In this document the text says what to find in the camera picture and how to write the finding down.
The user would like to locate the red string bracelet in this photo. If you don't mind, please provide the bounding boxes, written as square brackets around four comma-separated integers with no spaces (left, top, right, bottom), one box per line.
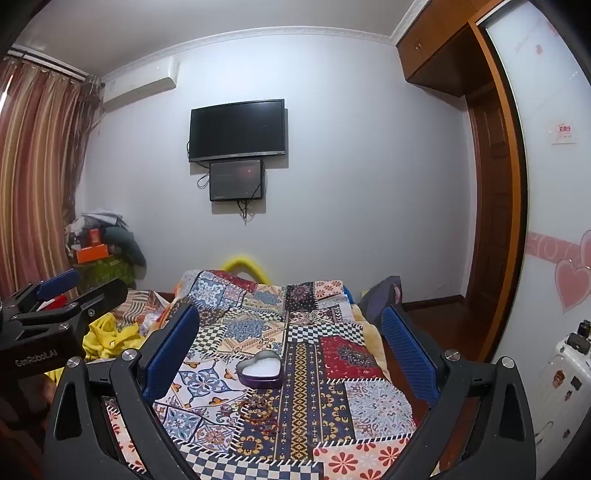
[239,391,283,430]

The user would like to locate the orange box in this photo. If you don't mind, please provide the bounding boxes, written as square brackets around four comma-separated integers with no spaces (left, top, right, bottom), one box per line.
[76,244,109,264]

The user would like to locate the yellow cloth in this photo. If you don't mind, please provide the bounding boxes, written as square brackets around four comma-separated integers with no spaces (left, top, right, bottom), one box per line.
[45,312,146,384]

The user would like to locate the dark blue pillow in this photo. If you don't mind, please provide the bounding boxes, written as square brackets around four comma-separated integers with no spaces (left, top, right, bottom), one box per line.
[358,275,403,329]

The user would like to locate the purple heart-shaped tin box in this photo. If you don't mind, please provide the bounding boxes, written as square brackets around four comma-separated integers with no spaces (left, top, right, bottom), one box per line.
[236,350,283,389]

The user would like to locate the patchwork patterned bed cover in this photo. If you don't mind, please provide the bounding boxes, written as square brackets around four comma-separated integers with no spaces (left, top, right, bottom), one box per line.
[100,270,417,479]

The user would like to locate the white suitcase with stickers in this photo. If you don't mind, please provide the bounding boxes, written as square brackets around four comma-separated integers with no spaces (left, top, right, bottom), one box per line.
[528,320,590,479]

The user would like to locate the yellow curved headboard cushion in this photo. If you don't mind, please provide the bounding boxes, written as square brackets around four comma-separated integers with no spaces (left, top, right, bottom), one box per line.
[221,255,271,285]

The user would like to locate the striped red curtain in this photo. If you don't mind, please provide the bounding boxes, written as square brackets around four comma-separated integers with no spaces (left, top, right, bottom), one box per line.
[1,56,100,297]

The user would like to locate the brown wooden door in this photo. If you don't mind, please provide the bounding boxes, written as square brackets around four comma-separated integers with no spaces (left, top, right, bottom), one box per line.
[467,84,512,360]

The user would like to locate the white air conditioner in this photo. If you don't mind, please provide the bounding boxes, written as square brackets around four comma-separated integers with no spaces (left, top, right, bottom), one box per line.
[103,57,179,112]

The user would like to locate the brown wooden upper cabinet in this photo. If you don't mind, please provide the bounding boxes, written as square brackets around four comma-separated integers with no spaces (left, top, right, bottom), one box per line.
[398,0,492,97]

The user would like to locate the white sliding wardrobe door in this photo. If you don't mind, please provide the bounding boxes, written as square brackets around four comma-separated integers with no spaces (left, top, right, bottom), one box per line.
[483,1,590,387]

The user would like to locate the small black wall monitor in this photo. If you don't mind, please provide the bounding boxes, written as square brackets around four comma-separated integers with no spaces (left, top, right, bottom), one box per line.
[209,159,264,202]

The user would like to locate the black wall television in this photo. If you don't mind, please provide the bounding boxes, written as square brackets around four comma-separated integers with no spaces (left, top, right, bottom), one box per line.
[188,99,287,162]

